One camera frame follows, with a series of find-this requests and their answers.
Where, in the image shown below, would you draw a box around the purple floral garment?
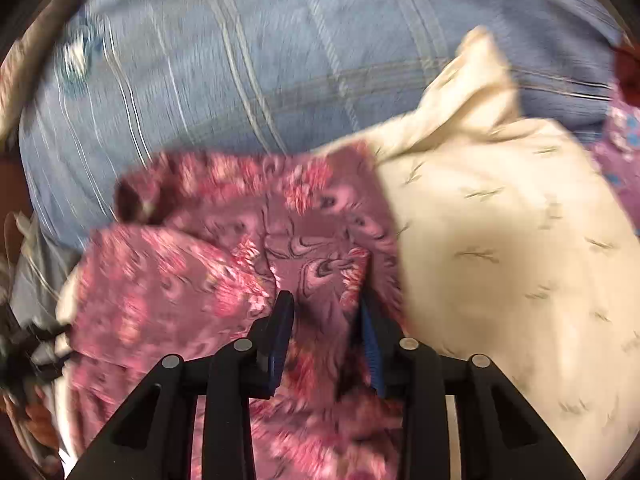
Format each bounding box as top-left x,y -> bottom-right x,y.
67,142 -> 416,480

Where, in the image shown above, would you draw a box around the grey star-print pillow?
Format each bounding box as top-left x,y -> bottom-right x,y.
9,212 -> 83,361

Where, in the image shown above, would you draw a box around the dark red cloth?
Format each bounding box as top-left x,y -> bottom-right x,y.
612,35 -> 640,106

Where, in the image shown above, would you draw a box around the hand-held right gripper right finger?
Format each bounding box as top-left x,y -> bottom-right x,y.
357,292 -> 588,480

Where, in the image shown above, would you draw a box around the light purple flowered cloth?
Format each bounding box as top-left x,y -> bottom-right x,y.
590,89 -> 640,238

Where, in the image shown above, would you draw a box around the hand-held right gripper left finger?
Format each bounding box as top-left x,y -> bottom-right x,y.
65,290 -> 296,480

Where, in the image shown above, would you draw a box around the blue plaid quilt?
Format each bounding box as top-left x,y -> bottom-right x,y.
17,0 -> 626,253

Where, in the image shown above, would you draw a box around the cream leaf-print bed sheet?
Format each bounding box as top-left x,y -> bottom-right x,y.
52,25 -> 640,478

